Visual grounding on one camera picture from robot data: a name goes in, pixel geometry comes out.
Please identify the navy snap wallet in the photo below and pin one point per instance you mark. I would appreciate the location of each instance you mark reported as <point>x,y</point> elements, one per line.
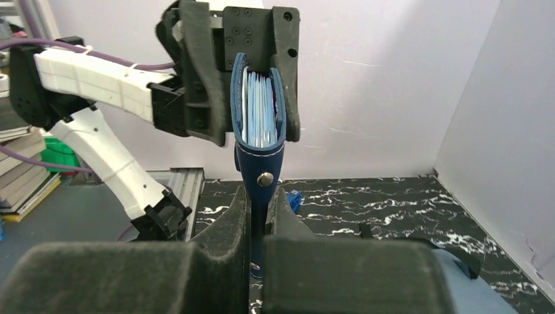
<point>258,116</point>

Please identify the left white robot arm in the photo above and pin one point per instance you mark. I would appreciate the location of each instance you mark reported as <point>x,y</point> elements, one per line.
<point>56,85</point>

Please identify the stacked books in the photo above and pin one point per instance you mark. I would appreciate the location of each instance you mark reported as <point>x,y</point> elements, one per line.
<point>23,183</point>

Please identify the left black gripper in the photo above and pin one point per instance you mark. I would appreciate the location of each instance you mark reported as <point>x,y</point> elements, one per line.
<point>203,38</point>

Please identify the blue student backpack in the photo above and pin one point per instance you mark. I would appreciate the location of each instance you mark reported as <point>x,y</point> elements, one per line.
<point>469,292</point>

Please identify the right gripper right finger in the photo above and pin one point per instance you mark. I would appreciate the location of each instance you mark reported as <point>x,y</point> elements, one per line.
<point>307,273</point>

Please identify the green bin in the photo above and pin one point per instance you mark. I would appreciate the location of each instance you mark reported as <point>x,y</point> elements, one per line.
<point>57,152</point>

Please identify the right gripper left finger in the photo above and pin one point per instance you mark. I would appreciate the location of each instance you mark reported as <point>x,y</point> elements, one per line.
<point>208,274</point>

